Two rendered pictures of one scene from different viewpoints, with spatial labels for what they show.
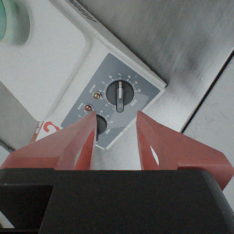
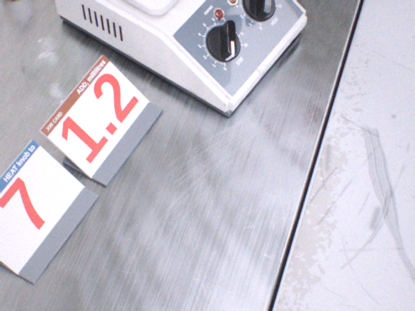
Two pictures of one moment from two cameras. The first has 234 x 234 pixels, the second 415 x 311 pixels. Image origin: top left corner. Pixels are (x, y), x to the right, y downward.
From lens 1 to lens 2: 0.62 m
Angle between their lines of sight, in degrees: 54
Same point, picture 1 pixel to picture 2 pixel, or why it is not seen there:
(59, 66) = not seen: outside the picture
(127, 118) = (267, 43)
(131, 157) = (268, 134)
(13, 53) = not seen: outside the picture
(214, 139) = (379, 81)
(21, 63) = not seen: outside the picture
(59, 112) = (176, 15)
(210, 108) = (360, 49)
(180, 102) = (323, 47)
